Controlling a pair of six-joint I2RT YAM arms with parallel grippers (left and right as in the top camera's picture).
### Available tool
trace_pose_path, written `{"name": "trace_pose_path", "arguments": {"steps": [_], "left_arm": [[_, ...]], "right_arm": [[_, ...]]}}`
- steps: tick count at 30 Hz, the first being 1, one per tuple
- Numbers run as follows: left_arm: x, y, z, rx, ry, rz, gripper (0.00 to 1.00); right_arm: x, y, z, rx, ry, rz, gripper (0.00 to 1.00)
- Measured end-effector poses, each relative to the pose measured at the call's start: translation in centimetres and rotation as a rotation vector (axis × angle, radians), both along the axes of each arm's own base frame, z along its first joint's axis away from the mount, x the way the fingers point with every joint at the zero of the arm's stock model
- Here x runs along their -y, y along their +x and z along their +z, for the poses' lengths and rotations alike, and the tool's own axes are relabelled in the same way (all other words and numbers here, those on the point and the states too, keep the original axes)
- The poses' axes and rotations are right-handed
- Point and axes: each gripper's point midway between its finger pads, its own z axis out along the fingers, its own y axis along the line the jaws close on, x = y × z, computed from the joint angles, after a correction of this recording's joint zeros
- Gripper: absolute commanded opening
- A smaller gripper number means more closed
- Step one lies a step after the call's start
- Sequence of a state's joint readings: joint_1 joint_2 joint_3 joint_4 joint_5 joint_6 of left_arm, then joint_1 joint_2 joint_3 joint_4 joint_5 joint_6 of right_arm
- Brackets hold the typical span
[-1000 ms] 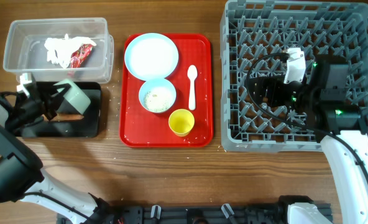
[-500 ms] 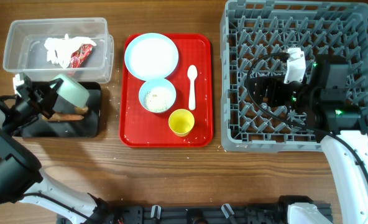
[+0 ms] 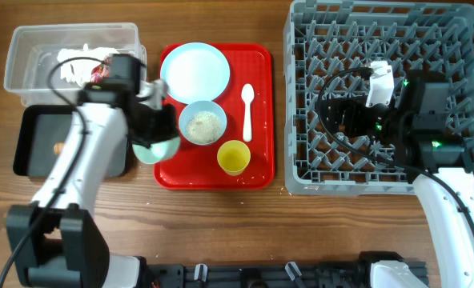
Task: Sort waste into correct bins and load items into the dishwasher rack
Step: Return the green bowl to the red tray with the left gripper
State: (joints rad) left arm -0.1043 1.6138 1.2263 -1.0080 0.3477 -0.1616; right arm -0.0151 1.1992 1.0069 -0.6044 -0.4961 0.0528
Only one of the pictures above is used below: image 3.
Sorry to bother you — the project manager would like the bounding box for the green bowl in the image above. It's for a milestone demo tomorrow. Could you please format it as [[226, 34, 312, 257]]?
[[132, 137, 180, 165]]

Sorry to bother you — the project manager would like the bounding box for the blue bowl with rice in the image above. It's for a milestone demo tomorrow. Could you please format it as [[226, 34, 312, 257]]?
[[179, 101, 227, 146]]

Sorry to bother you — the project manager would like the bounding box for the yellow plastic cup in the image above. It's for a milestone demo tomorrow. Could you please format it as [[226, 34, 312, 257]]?
[[217, 140, 251, 176]]

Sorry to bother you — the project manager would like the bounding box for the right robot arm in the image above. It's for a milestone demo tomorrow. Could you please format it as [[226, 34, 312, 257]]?
[[315, 70, 474, 287]]

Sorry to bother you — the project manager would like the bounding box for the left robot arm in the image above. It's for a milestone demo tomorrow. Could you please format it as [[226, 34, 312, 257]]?
[[6, 54, 180, 287]]

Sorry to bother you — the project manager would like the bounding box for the black waste tray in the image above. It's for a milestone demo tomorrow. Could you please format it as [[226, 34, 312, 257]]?
[[12, 104, 132, 178]]

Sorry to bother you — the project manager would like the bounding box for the grey dishwasher rack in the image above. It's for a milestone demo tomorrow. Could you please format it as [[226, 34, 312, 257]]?
[[283, 1, 474, 196]]

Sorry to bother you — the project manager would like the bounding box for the red plastic tray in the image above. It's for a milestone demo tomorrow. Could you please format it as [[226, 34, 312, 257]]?
[[154, 43, 275, 190]]

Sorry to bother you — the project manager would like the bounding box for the red snack wrapper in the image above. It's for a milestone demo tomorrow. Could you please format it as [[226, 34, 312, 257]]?
[[90, 56, 112, 83]]

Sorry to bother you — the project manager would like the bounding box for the large light blue plate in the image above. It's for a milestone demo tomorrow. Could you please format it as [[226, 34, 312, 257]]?
[[160, 42, 231, 104]]

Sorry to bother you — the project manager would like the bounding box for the carrot piece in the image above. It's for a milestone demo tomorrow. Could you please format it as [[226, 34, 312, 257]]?
[[54, 142, 64, 155]]

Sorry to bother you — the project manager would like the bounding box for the white plastic spoon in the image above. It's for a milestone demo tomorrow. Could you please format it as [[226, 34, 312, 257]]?
[[241, 83, 255, 142]]

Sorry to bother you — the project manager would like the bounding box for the clear plastic bin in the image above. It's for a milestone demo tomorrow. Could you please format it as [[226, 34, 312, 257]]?
[[4, 22, 147, 106]]

